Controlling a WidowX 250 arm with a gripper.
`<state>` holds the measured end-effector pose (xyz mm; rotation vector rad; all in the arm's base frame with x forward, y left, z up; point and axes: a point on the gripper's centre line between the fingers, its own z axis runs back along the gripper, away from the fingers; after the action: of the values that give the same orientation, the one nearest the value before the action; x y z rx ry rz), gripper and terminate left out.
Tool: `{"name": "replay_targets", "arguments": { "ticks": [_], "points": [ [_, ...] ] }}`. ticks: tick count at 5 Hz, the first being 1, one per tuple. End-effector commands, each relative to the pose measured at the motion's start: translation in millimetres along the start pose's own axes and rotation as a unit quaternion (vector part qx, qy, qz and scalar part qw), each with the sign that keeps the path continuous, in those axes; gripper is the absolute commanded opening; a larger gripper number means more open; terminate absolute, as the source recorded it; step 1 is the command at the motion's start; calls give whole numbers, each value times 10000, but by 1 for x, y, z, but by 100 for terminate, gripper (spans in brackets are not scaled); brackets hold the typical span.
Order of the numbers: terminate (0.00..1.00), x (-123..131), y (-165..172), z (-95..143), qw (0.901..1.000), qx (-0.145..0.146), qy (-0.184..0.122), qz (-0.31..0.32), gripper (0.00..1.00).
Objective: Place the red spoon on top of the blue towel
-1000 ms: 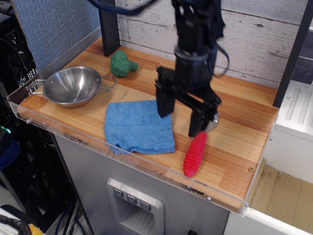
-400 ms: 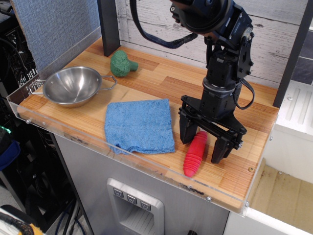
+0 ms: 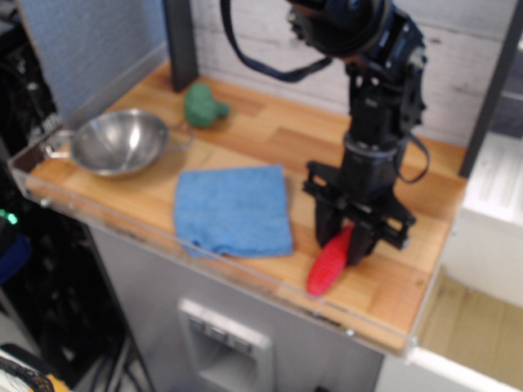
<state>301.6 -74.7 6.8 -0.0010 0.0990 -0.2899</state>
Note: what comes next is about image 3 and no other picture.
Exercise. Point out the white toy sink drainboard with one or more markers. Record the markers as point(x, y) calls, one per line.
point(484, 248)

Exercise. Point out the blue fabric panel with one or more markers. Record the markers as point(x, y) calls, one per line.
point(93, 52)

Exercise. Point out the red handled metal spoon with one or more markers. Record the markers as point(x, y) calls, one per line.
point(330, 263)

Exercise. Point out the grey toy fridge dispenser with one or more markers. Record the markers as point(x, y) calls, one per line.
point(225, 354)

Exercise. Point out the black vertical post right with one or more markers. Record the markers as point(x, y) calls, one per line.
point(499, 77)

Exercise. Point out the black vertical post left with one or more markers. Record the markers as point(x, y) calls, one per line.
point(181, 43)

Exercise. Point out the green toy broccoli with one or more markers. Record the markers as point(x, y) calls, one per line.
point(201, 109)

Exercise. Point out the black vertical post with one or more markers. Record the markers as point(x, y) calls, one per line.
point(181, 43)
point(499, 77)

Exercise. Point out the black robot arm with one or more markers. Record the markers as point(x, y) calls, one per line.
point(384, 55)

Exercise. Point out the blue folded towel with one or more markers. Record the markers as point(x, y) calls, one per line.
point(239, 212)

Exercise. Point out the clear acrylic table guard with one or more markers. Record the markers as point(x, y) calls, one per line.
point(379, 301)

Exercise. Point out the black plastic crate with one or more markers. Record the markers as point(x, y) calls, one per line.
point(28, 110)

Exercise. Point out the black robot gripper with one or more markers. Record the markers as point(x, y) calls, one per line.
point(362, 191)

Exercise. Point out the stainless steel bowl with handles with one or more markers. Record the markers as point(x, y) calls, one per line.
point(120, 143)

